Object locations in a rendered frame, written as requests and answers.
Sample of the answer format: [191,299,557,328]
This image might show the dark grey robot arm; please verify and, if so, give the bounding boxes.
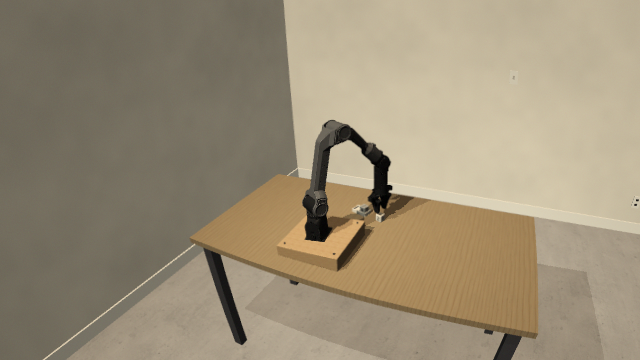
[302,120,391,242]

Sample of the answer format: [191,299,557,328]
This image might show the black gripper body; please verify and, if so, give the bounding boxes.
[368,182,393,203]

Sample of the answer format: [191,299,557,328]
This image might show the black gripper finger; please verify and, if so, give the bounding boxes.
[380,192,392,209]
[372,198,382,214]

